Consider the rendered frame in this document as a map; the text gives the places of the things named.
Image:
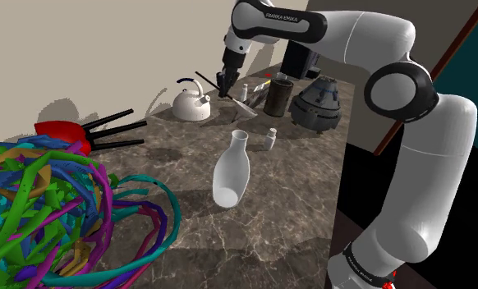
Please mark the pen with yellow band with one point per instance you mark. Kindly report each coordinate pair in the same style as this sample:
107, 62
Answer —
263, 85

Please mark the silver crumpled utensil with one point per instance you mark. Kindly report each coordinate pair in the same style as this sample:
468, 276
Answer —
259, 98

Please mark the red chair with black legs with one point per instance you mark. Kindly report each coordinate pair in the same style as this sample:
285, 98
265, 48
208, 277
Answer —
62, 131

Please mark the teal panel with brown frame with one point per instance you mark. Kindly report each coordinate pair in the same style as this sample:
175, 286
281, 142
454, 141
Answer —
471, 60

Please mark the multicoloured ribbon tangle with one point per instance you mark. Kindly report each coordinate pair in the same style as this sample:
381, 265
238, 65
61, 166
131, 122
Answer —
30, 208

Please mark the white bottle-shaped vase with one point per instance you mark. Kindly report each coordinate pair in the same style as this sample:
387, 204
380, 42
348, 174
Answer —
232, 172

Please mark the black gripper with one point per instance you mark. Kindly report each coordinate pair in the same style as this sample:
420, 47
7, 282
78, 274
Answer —
233, 62

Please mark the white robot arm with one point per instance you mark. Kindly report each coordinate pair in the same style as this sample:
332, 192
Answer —
435, 160

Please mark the dark cylindrical cup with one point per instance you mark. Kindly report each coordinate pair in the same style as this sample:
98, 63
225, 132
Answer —
278, 99

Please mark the small white shaker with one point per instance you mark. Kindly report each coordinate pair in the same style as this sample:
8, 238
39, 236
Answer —
244, 93
269, 140

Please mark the grey dome-shaped appliance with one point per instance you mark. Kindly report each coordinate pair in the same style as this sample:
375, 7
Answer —
317, 105

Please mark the black boxy appliance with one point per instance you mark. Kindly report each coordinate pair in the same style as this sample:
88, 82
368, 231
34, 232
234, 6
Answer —
297, 60

